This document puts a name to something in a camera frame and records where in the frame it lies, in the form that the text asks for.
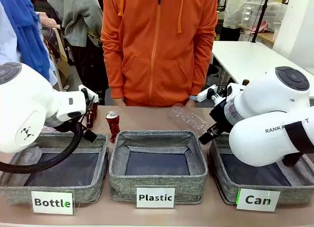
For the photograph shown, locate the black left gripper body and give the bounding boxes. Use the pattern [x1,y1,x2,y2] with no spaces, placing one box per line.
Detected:
[78,96,95,133]

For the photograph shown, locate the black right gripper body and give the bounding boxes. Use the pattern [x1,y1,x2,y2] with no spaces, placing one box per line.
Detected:
[208,99,234,137]

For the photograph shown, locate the crushed drink can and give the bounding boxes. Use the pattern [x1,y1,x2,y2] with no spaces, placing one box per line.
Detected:
[105,111,121,144]

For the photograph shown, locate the person's left forearm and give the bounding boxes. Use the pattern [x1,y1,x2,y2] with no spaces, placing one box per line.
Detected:
[189,37,219,98]

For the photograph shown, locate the person's right forearm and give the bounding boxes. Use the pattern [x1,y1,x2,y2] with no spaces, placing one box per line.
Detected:
[101,37,125,100]

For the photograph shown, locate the grey fabric basket can label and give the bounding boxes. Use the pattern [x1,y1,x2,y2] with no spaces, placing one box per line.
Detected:
[208,133,314,205]

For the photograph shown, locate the grey fabric basket bottle label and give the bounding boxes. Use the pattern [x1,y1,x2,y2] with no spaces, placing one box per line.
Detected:
[0,131,109,205]

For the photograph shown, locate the grey fabric basket plastic label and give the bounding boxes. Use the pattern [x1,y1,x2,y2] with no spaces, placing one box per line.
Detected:
[108,130,209,204]

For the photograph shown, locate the white sign reading Can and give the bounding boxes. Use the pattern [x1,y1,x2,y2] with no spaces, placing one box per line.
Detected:
[235,188,281,213]

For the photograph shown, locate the clear plastic bottle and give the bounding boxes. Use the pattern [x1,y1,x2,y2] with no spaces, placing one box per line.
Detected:
[169,103,212,136]

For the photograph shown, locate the white power strip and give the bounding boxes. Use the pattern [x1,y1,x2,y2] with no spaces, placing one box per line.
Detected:
[197,85,217,102]

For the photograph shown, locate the black stool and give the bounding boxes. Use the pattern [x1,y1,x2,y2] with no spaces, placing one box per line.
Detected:
[207,64,219,85]

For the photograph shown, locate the white table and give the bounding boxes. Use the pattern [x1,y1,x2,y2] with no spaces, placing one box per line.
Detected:
[210,40,314,98]

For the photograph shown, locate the white sign reading Bottle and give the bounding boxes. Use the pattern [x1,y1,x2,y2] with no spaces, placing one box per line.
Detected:
[30,190,75,216]

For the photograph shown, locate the white sign reading Plastic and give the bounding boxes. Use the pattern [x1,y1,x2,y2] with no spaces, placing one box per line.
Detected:
[135,187,176,209]

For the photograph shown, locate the patterned hanging fabric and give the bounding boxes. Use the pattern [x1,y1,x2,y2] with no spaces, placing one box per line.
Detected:
[40,24,62,63]

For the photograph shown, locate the person in orange hoodie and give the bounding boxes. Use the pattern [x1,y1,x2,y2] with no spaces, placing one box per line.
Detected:
[100,0,219,108]

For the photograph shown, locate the grey hanging garment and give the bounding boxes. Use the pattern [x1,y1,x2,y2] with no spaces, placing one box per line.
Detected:
[47,0,104,48]

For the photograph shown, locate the blue hanging cloth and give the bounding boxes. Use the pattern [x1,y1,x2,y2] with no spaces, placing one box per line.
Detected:
[0,0,51,82]

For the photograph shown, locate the pale hanging shirt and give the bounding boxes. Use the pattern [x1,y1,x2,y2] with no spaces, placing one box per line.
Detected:
[0,2,23,64]

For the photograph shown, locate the person in white shirt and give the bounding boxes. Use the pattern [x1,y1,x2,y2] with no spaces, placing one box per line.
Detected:
[221,0,249,42]

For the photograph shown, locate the black stand pole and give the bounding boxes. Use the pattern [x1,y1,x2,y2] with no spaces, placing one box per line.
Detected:
[251,0,271,44]

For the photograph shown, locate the clear plastic storage drawers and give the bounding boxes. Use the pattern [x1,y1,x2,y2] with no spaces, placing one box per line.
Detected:
[241,0,288,29]

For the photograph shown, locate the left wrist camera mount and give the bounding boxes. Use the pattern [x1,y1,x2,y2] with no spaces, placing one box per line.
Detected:
[78,84,99,104]

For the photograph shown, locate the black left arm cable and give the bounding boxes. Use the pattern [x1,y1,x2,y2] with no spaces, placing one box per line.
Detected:
[0,121,83,174]

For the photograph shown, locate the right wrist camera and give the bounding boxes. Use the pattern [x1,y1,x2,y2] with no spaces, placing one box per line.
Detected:
[207,88,223,106]

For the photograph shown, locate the black right arm cable sleeve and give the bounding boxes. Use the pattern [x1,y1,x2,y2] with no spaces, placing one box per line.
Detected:
[282,121,311,168]

